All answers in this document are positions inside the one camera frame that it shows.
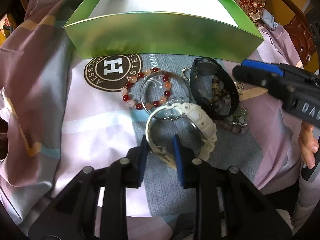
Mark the white wrist watch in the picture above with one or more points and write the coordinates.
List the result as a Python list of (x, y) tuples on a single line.
[(189, 121)]

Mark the small silver ring charm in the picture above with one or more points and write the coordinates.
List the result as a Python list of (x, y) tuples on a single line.
[(185, 74)]

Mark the grey cloth pouch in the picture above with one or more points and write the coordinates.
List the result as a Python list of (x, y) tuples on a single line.
[(161, 193)]

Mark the green cardboard box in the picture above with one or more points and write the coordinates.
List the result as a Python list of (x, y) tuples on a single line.
[(207, 28)]

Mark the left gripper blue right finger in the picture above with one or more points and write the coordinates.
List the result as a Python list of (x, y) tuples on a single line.
[(178, 150)]

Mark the clear glass bangle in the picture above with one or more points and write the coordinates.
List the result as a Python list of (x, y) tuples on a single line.
[(163, 88)]

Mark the black wrist watch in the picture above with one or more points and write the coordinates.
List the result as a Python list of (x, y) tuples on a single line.
[(213, 89)]

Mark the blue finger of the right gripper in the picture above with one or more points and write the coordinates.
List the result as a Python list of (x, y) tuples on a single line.
[(252, 76), (263, 66)]

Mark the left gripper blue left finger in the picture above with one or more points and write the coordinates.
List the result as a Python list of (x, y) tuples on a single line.
[(143, 155)]

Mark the right hand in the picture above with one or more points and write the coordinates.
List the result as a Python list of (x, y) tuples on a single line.
[(308, 144)]

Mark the dark wooden chair frame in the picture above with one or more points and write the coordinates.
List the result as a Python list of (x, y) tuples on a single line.
[(291, 14)]

